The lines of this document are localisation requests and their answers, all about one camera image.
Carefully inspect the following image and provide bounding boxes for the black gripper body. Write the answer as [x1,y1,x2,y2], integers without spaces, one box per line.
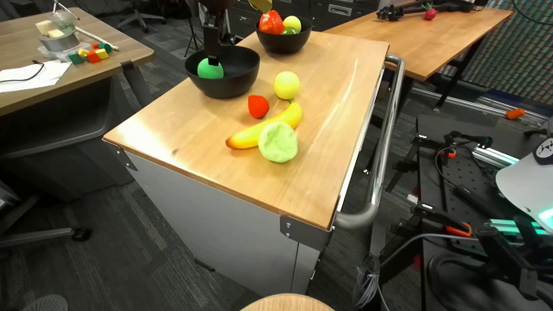
[199,0,235,55]

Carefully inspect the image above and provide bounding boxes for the green toy ball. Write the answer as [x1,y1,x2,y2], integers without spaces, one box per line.
[197,58,225,79]

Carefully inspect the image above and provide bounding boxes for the red orange toy pepper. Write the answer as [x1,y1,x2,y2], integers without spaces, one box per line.
[258,10,284,34]

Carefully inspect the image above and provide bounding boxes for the red toy strawberry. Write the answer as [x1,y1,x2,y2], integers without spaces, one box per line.
[247,94,270,119]

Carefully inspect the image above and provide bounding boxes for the yellow green toy apple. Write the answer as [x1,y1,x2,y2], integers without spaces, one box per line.
[284,15,303,32]

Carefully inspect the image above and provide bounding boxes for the yellow toy lemon ball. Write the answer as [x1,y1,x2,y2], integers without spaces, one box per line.
[273,70,301,100]

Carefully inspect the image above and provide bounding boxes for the yellow toy banana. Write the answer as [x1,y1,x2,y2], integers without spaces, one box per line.
[225,100,304,151]

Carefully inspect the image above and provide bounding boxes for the light green bumpy fruit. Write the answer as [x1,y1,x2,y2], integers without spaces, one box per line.
[258,120,299,163]

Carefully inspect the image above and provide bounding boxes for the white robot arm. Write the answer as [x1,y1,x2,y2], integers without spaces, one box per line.
[199,0,553,233]

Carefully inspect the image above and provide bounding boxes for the black bowl with banana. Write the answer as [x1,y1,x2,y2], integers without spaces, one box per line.
[185,46,259,98]

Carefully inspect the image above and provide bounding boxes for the black bowl with pepper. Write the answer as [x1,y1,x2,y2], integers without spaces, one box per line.
[256,23,311,55]

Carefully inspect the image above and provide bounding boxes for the colourful toy blocks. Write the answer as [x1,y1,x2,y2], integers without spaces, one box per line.
[68,41,113,63]

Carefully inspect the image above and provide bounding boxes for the white stick on desk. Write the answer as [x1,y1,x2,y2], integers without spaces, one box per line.
[52,0,118,49]

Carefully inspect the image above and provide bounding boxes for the clear plastic container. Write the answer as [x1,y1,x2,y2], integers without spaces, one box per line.
[35,10,80,51]

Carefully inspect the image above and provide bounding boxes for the wooden office desk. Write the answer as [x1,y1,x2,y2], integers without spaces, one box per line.
[0,10,154,200]

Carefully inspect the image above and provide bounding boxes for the white paper sheets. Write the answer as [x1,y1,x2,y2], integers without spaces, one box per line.
[0,60,71,93]

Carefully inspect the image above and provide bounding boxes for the round wooden stool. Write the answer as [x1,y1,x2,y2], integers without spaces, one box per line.
[240,293,334,311]

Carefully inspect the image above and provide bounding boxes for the silver cart handle bar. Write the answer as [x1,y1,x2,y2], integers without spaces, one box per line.
[336,55,405,229]

